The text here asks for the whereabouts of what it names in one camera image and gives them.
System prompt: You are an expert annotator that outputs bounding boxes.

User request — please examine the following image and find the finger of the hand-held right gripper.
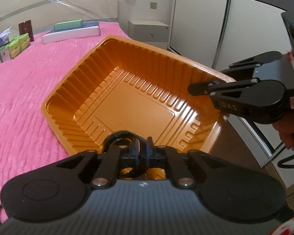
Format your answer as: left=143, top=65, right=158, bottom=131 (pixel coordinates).
left=188, top=78, right=260, bottom=118
left=220, top=55, right=263, bottom=79

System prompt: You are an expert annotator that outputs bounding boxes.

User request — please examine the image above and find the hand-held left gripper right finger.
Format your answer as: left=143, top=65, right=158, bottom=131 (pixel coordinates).
left=149, top=145, right=226, bottom=189

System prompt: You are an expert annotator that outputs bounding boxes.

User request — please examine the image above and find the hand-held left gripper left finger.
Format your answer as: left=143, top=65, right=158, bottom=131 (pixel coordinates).
left=54, top=146, right=140, bottom=189

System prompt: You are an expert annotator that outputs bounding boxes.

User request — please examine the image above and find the black bangle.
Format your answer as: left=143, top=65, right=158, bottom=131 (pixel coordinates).
left=102, top=131, right=154, bottom=179

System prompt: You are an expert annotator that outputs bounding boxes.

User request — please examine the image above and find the orange plastic tray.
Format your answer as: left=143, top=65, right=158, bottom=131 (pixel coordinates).
left=40, top=35, right=237, bottom=162

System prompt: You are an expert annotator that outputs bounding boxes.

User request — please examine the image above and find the person's right hand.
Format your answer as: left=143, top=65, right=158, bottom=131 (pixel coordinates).
left=271, top=114, right=294, bottom=152

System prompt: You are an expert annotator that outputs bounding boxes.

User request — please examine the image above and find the white grey wardrobe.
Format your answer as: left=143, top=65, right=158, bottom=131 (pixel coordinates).
left=169, top=0, right=294, bottom=202

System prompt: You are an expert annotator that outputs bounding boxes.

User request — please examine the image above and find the beige nightstand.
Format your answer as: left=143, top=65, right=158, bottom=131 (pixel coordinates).
left=127, top=20, right=170, bottom=51

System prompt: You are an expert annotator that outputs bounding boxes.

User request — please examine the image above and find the pink blanket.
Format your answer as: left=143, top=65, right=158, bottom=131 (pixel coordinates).
left=0, top=22, right=133, bottom=227

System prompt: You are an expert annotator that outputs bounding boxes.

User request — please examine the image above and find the long white box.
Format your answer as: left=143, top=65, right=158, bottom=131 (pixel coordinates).
left=42, top=27, right=101, bottom=44

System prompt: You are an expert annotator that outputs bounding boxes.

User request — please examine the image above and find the green yellow tissue box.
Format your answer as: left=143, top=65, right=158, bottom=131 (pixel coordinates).
left=8, top=33, right=31, bottom=60

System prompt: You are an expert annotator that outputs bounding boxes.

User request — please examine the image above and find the white green tissue box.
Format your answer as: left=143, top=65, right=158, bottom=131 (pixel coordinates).
left=0, top=46, right=11, bottom=63

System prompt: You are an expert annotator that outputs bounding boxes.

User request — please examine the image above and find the dark brown box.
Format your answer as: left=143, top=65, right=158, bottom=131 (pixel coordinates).
left=18, top=20, right=35, bottom=42

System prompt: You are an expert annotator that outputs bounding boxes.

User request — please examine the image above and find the cream bed headboard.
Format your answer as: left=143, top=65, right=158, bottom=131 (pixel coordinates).
left=0, top=0, right=120, bottom=36

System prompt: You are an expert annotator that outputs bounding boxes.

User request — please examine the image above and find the blue white tissue pack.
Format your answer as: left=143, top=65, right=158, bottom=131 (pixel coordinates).
left=0, top=27, right=11, bottom=50

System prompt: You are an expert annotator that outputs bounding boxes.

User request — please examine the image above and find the black strap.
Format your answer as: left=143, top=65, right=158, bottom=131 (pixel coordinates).
left=276, top=142, right=294, bottom=170

